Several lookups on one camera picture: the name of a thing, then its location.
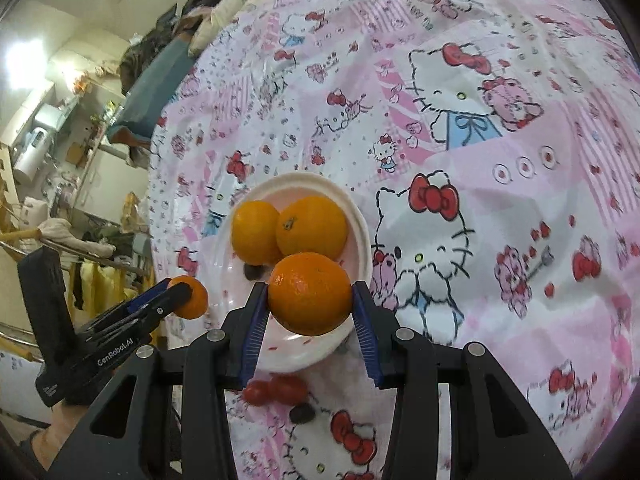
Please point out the large yellow-orange orange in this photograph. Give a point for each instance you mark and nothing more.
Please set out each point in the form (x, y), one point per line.
(312, 227)

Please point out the dark small fruit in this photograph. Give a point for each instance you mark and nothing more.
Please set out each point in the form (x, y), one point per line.
(254, 271)

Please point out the pink cartoon printed blanket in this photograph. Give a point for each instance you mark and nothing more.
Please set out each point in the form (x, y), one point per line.
(500, 185)

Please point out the pink speckled bowl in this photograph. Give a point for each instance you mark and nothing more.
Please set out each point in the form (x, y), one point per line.
(300, 352)

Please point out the person's left hand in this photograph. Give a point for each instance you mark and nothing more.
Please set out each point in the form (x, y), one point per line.
(65, 425)

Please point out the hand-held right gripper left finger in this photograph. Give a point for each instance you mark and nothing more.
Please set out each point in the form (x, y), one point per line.
(252, 335)

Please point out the deep orange tangerine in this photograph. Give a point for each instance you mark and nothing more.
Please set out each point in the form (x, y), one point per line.
(192, 300)
(310, 292)

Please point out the pile of dark clothes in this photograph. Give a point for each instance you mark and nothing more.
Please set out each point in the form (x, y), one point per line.
(140, 55)

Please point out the dark purple grape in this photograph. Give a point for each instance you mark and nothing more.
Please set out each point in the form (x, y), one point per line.
(302, 412)

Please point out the medium yellow-orange orange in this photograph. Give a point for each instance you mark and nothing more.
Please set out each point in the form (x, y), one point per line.
(255, 239)

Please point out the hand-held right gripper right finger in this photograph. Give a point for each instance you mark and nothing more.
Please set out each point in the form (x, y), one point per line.
(367, 340)

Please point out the blue cushion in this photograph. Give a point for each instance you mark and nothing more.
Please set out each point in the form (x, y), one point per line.
(150, 90)

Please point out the red cherry tomato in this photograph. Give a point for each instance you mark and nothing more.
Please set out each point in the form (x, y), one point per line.
(289, 389)

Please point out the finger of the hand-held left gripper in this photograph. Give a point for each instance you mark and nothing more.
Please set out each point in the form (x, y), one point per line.
(165, 306)
(147, 296)

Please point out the white water heater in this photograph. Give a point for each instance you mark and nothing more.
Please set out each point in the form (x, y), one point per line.
(30, 155)

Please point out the yellow cloth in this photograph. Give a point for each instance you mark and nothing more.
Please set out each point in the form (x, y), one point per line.
(107, 280)

